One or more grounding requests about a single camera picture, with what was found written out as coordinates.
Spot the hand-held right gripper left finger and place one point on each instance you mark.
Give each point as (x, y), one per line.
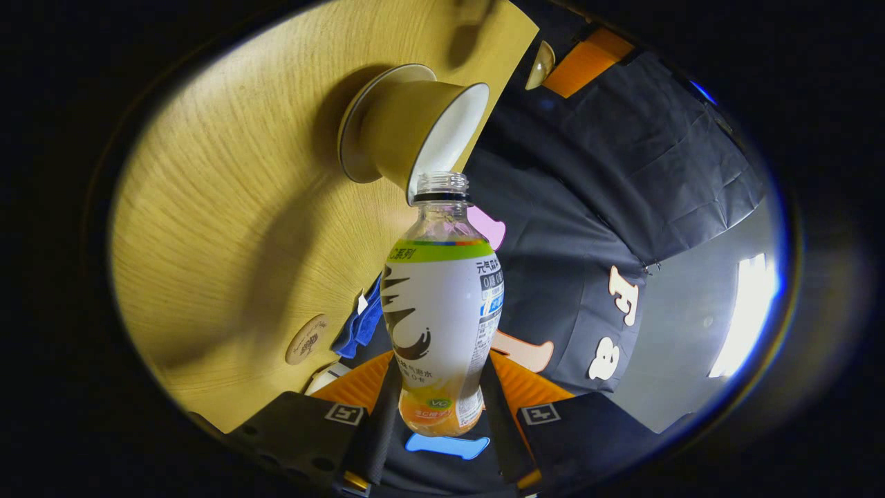
(377, 429)

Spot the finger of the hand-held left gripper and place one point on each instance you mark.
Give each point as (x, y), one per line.
(588, 62)

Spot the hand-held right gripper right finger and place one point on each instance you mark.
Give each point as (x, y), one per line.
(501, 429)

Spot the cream teacup lid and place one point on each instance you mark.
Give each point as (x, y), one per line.
(539, 66)

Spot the round wooden coaster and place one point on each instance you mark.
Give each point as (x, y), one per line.
(306, 340)

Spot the plastic water bottle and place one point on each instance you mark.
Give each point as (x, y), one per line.
(439, 311)

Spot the cream ceramic teacup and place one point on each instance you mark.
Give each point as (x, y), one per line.
(408, 124)

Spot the white toaster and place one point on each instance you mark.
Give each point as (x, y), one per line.
(325, 379)

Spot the blue folded towel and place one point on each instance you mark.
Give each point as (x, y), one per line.
(359, 325)

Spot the black backdrop cloth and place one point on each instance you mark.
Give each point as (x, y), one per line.
(588, 207)

